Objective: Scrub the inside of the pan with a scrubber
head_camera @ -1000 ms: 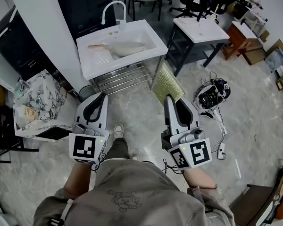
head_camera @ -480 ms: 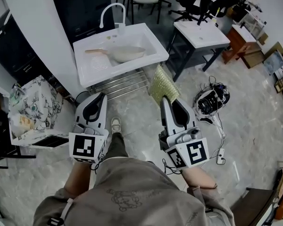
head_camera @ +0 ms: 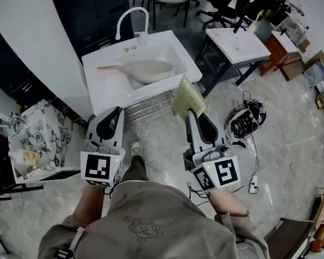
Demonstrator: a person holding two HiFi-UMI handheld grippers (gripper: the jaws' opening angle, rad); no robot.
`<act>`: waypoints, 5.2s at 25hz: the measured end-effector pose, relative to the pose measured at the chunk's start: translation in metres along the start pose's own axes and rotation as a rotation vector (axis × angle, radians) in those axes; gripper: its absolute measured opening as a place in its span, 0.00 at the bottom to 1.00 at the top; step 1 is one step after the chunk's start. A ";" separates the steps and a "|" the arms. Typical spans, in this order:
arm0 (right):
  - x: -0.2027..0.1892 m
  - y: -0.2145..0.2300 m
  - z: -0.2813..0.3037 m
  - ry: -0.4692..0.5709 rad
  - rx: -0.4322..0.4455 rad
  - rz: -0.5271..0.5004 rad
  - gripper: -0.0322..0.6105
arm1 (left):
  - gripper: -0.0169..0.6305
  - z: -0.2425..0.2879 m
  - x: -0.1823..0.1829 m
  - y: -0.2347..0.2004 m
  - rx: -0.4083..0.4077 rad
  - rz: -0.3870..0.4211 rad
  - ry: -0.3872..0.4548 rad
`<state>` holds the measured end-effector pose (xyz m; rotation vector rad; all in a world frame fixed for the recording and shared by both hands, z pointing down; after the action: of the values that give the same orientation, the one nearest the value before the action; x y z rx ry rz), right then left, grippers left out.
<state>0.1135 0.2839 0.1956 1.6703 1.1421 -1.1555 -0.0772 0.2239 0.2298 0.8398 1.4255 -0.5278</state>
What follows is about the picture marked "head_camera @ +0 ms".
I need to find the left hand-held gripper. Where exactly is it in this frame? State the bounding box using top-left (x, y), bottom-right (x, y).
top-left (80, 106), bottom-right (126, 188)

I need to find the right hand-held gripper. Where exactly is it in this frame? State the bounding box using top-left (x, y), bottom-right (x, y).
top-left (183, 110), bottom-right (241, 192)

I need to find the yellow-green mesh scrubber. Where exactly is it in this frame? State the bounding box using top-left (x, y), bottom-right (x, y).
top-left (172, 74), bottom-right (209, 124)

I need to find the beige pan with wooden handle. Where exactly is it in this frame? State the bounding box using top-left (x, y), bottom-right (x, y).
top-left (97, 60), bottom-right (175, 85)

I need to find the person's right forearm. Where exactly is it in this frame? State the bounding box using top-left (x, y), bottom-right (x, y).
top-left (209, 189), bottom-right (249, 219)

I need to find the person's left forearm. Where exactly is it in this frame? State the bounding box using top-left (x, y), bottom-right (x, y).
top-left (72, 183), bottom-right (112, 226)

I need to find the person's beige shoe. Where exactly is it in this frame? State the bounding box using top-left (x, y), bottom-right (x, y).
top-left (131, 139), bottom-right (143, 158)

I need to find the black and white headset device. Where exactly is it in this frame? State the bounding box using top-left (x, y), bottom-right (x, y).
top-left (225, 105), bottom-right (267, 140)

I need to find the white sink basin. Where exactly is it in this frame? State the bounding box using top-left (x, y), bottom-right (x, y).
top-left (82, 30), bottom-right (203, 116)

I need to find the person's dark trouser leg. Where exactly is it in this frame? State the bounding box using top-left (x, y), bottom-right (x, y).
top-left (120, 155), bottom-right (150, 183)

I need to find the metal rack under sink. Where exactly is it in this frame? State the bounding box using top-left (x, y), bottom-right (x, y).
top-left (123, 90), bottom-right (179, 124)

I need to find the marble-patterned open box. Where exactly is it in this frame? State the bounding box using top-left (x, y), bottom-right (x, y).
top-left (7, 100), bottom-right (81, 185)

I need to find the black flat panel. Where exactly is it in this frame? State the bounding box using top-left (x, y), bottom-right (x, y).
top-left (39, 168), bottom-right (82, 182)

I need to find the white power strip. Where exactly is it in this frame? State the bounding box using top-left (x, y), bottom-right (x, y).
top-left (248, 175), bottom-right (259, 194)

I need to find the clear plastic bag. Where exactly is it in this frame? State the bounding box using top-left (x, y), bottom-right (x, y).
top-left (12, 148), bottom-right (48, 174)

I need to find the person's grey printed shirt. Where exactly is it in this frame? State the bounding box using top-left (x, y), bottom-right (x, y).
top-left (37, 181), bottom-right (271, 259)

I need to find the brown wooden cabinet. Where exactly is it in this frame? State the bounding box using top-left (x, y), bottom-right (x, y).
top-left (258, 30), bottom-right (306, 81)

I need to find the low black drawer cabinet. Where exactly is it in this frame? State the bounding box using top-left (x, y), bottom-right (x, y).
top-left (0, 31), bottom-right (59, 108)

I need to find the tall black cabinet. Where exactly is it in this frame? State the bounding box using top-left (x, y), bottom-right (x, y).
top-left (50, 0), bottom-right (134, 57)

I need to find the white curved faucet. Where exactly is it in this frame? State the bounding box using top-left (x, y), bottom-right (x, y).
top-left (115, 6), bottom-right (150, 47)

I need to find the dark wooden chair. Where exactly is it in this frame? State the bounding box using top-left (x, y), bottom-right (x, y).
top-left (264, 216), bottom-right (314, 259)

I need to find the black office chair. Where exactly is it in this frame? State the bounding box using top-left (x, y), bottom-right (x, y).
top-left (196, 0), bottom-right (263, 31)

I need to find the left hand-held gripper cable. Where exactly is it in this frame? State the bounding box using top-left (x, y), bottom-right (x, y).
top-left (104, 168), bottom-right (123, 197)

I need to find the hand-held gripper cable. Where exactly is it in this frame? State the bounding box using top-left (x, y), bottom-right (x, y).
top-left (104, 168), bottom-right (123, 197)
top-left (187, 181), bottom-right (212, 200)

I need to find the right hand-held gripper cable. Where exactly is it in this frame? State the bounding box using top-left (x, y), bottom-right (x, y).
top-left (187, 181), bottom-right (212, 200)

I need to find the white washbasin on black frame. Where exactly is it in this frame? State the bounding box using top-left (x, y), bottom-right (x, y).
top-left (195, 27), bottom-right (272, 97)

